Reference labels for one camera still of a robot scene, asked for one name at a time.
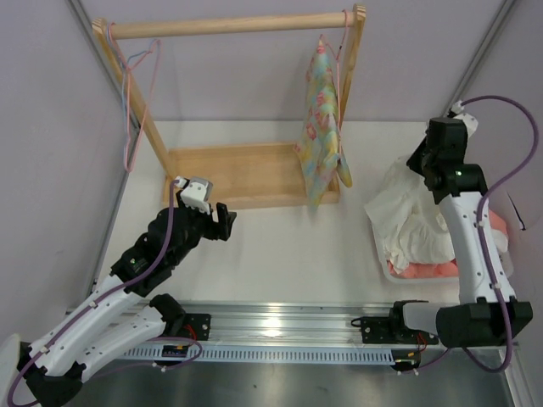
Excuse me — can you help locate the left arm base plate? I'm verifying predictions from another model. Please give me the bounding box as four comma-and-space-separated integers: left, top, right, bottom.
160, 313, 212, 342

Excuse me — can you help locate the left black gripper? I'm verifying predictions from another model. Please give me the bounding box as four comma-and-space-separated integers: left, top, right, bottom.
169, 190, 236, 266

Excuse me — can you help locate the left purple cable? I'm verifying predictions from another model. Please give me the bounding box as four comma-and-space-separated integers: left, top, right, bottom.
7, 179, 204, 404

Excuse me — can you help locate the blue wire hanger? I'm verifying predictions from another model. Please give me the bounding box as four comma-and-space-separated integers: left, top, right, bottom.
107, 34, 154, 144

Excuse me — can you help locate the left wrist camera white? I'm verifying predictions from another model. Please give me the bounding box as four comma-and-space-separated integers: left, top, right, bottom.
175, 176, 213, 215

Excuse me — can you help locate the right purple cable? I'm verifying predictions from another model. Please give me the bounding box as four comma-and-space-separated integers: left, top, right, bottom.
394, 96, 539, 375

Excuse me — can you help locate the wooden clothes rack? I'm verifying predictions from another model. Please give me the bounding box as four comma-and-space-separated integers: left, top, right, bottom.
92, 4, 367, 209

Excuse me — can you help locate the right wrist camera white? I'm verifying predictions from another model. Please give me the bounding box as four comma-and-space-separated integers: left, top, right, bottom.
447, 100, 479, 137

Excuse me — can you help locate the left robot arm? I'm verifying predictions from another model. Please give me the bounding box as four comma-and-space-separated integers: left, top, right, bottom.
16, 203, 237, 406

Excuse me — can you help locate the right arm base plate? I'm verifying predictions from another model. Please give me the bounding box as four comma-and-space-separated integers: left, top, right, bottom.
350, 315, 439, 345

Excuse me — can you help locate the perforated cable duct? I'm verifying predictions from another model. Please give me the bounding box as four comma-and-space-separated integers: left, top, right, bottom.
120, 344, 395, 365

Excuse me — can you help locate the pink cloth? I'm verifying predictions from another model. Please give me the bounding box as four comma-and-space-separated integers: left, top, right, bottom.
387, 211, 509, 278

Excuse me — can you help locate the purple cable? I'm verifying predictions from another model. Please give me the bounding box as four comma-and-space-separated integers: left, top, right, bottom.
394, 96, 539, 375
7, 179, 204, 404

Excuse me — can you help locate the white plastic basket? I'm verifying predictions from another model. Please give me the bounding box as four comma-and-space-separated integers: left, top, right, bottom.
372, 226, 458, 285

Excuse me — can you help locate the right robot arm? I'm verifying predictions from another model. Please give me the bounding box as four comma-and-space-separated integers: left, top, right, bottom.
387, 117, 533, 348

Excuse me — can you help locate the aluminium mounting rail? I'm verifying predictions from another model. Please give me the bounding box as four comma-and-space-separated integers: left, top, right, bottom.
63, 299, 519, 351

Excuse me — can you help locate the pink wire hanger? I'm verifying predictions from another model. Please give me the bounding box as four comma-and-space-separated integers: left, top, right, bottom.
319, 9, 349, 154
108, 21, 163, 172

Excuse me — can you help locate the colourful floral patterned garment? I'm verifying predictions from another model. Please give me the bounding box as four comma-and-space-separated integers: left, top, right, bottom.
294, 36, 352, 208

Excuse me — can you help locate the white pleated skirt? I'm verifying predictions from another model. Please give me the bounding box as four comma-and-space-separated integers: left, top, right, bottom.
364, 154, 510, 275

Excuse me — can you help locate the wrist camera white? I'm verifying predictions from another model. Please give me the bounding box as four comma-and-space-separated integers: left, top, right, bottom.
447, 100, 479, 137
175, 176, 213, 215

